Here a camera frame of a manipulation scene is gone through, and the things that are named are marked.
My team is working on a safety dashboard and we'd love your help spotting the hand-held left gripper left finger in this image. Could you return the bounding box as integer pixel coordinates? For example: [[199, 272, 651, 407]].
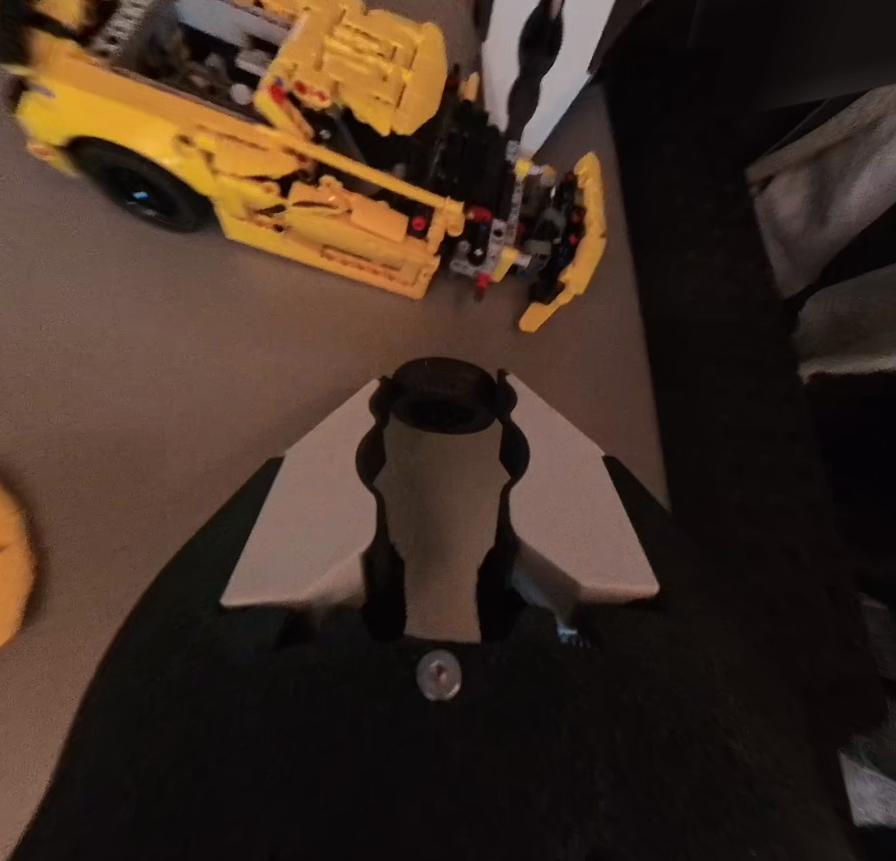
[[219, 377, 410, 641]]

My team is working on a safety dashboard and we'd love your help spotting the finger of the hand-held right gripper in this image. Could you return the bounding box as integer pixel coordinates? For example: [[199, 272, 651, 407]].
[[520, 0, 626, 157], [480, 0, 545, 132]]

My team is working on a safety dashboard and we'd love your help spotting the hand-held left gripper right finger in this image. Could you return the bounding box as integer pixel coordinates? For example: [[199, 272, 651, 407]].
[[478, 368, 662, 641]]

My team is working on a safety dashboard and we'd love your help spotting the black toy wheel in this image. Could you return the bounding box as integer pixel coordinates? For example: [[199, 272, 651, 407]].
[[387, 357, 501, 434]]

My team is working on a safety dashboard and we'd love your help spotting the yellow toy brick car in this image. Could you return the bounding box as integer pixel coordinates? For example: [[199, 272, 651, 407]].
[[0, 0, 606, 333]]

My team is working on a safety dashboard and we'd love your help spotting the grey desk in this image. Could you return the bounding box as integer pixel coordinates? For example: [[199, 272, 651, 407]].
[[0, 0, 669, 841]]

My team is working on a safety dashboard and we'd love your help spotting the yellow car roof panel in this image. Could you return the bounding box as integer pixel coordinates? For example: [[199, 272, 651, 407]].
[[0, 483, 36, 648]]

